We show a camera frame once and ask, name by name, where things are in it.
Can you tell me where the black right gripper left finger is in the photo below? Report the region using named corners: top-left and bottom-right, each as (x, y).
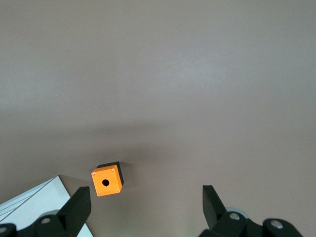
top-left (0, 186), bottom-right (91, 237)

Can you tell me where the orange button enclosure box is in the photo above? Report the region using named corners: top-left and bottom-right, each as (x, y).
top-left (91, 161), bottom-right (125, 198)

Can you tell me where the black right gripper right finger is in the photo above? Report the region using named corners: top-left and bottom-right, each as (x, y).
top-left (197, 184), bottom-right (303, 237)

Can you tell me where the white plastic drawer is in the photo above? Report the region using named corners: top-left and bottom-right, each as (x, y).
top-left (0, 175), bottom-right (60, 208)
top-left (0, 179), bottom-right (54, 223)
top-left (0, 177), bottom-right (56, 217)
top-left (0, 176), bottom-right (58, 212)

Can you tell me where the white drawer cabinet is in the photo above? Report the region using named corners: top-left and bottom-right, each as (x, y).
top-left (0, 174), bottom-right (94, 237)

